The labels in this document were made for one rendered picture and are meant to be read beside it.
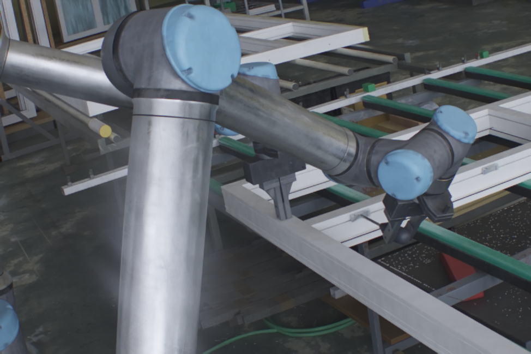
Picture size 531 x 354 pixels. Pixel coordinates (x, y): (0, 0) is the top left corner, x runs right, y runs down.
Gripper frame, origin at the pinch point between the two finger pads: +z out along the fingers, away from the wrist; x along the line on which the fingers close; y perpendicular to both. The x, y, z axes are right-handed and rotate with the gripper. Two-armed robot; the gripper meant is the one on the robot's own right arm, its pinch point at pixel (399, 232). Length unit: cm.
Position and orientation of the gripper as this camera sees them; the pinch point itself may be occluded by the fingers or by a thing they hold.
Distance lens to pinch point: 192.1
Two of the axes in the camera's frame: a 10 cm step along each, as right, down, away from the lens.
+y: -3.0, -7.5, 5.9
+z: -2.2, 6.6, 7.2
